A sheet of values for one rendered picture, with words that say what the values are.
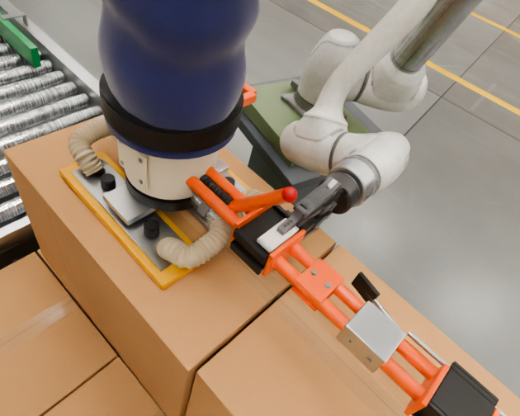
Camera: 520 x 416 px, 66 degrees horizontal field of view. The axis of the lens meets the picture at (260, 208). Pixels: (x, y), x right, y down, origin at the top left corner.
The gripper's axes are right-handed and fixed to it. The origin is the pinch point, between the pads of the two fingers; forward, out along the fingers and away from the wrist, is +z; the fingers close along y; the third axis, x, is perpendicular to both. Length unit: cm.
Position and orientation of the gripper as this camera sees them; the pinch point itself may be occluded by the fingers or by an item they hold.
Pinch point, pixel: (274, 243)
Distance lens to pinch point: 65.2
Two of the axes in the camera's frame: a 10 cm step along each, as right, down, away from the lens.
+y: -2.0, 6.3, 7.5
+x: -7.1, -6.2, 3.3
